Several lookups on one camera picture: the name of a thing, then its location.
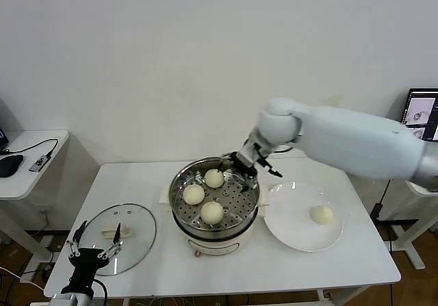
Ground black computer mouse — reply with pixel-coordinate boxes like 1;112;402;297
0;154;25;179

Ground grey open laptop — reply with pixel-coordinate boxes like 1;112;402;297
402;88;438;142

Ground white side table with mouse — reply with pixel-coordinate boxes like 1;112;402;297
0;130;70;283

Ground white round plate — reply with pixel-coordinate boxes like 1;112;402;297
263;181;344;253

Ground white side table with label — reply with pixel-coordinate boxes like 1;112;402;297
371;168;438;271

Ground black hub cable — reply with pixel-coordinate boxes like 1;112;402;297
0;138;59;163

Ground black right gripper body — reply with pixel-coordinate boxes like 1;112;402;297
232;154;258;183

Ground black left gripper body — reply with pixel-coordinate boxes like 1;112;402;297
61;247;107;295

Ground perforated steel steamer basket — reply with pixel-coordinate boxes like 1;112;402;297
169;157;260;240

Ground cream electric cooking pot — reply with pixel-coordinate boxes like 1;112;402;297
158;184;270;259

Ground dark screen device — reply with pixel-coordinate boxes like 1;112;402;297
0;116;11;155

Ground grey usb hub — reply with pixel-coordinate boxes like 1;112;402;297
29;154;52;174

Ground black crossbar under table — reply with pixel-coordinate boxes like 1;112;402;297
375;218;420;230

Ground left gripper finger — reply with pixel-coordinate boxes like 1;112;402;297
66;220;87;259
98;222;123;259

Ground white steamed baozi bun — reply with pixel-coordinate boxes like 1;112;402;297
309;205;335;226
200;201;226;225
182;184;205;206
204;168;226;189

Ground white floor cable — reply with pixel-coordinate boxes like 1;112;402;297
0;266;45;292

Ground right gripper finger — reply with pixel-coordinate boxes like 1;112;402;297
255;158;284;179
217;153;239;172

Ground glass lid cream handle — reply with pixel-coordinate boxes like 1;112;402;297
77;203;157;277

